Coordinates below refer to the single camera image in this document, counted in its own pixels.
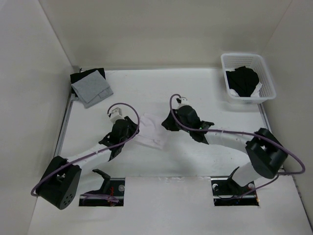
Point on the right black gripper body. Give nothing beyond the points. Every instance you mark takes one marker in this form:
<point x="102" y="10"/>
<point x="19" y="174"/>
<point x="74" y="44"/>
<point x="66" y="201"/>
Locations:
<point x="172" y="127"/>

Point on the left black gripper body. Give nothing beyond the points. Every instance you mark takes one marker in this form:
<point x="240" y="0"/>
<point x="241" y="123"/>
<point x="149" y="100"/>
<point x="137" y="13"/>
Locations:
<point x="131" y="131"/>

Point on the white tank top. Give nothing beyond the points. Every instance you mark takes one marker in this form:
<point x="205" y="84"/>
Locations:
<point x="151" y="132"/>

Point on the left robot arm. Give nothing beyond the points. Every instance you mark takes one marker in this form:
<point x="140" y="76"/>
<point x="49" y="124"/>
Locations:
<point x="60" y="180"/>

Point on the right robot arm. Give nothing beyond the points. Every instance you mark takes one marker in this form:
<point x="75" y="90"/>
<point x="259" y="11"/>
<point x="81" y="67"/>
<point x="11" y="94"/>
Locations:
<point x="265" y="159"/>

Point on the folded grey tank top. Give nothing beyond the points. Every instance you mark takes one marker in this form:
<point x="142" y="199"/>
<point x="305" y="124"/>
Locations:
<point x="95" y="100"/>

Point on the black tank top in basket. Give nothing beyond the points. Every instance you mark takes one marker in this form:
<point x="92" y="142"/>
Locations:
<point x="243" y="81"/>

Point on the folded black tank top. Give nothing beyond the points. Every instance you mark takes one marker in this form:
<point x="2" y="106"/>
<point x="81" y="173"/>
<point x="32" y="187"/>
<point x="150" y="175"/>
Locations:
<point x="88" y="83"/>

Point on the white plastic basket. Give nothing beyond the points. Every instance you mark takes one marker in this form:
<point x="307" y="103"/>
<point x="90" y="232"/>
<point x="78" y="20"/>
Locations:
<point x="232" y="61"/>

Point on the white garment under black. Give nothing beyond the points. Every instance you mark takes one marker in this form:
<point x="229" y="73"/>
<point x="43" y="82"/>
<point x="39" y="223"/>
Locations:
<point x="255" y="93"/>

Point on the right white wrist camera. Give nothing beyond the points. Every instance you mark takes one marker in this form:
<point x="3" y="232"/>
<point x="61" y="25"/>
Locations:
<point x="182" y="101"/>

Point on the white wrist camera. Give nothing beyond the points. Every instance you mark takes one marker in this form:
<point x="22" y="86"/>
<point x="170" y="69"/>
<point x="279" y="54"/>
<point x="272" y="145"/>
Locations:
<point x="182" y="101"/>
<point x="115" y="115"/>

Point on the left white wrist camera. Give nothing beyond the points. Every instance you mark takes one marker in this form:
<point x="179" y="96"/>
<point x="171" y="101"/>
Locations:
<point x="115" y="115"/>

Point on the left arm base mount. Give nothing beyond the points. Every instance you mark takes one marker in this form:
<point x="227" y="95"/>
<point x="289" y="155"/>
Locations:
<point x="110" y="194"/>

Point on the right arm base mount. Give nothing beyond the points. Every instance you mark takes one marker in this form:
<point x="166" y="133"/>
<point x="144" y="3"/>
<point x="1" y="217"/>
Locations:
<point x="226" y="192"/>

